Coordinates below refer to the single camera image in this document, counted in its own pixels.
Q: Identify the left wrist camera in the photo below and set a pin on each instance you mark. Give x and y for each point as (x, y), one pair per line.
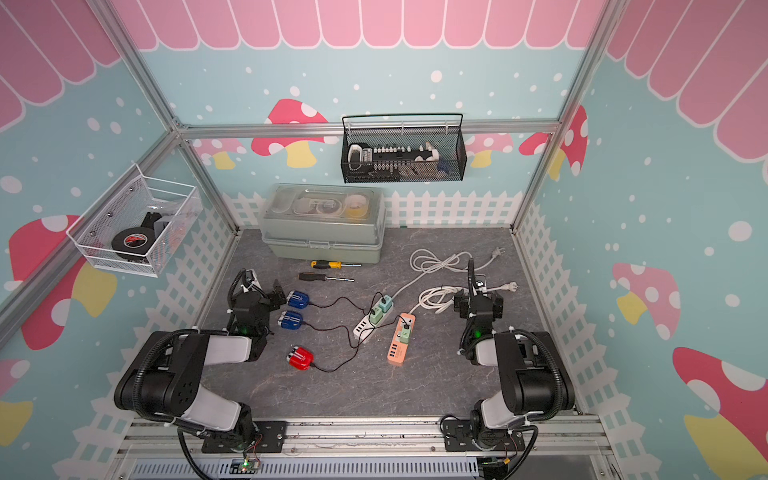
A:
(250, 281)

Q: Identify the green adapter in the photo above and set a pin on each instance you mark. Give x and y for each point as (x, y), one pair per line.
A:
(405, 332)
(375, 316)

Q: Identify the white wire basket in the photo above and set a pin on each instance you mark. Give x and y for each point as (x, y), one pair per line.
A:
(169, 207)

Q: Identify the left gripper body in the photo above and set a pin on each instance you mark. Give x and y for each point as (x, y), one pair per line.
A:
(272, 302)

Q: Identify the yellow black screwdriver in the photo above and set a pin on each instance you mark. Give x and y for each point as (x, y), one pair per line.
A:
(325, 264)

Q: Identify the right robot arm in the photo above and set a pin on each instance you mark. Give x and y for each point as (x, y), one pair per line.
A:
(534, 383)

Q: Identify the green adapter front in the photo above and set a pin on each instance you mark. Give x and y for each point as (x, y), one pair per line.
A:
(405, 332)

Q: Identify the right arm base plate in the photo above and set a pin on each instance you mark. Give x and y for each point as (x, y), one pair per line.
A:
(466, 435)

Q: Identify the white power strip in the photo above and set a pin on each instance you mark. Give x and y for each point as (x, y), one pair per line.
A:
(363, 329)

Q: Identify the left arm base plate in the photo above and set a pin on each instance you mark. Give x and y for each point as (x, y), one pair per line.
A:
(263, 436)

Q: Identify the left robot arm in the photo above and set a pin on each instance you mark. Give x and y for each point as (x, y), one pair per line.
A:
(164, 381)

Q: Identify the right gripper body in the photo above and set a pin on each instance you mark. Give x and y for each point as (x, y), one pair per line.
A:
(465, 302)

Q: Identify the green translucent storage box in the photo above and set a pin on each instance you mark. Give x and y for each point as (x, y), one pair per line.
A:
(334, 223)

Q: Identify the black tape roll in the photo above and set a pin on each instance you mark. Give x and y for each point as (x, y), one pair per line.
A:
(133, 244)

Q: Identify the orange power strip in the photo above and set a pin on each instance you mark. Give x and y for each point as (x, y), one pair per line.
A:
(397, 351)

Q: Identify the teal USB charger adapter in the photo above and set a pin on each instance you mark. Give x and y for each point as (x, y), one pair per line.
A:
(385, 303)

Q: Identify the black wire mesh basket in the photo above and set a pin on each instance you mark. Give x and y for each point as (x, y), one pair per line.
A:
(396, 148)

